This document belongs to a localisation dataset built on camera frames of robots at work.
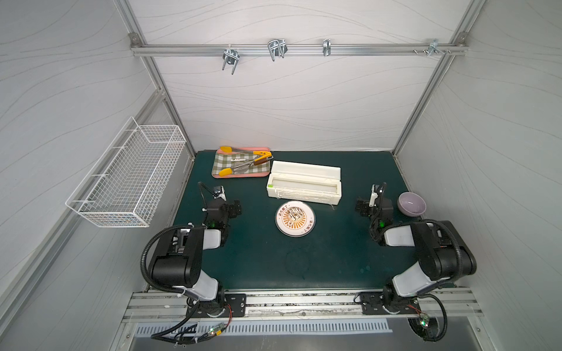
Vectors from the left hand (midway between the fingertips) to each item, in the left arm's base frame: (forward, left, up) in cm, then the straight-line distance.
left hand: (226, 200), depth 94 cm
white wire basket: (-12, +24, +25) cm, 37 cm away
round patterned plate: (-7, -30, -3) cm, 31 cm away
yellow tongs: (+18, +4, -3) cm, 19 cm away
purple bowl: (+3, -84, -5) cm, 84 cm away
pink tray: (+19, -6, -6) cm, 21 cm away
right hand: (+3, -65, 0) cm, 65 cm away
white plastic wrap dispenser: (+17, -36, -9) cm, 41 cm away
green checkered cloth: (+25, -1, -4) cm, 26 cm away
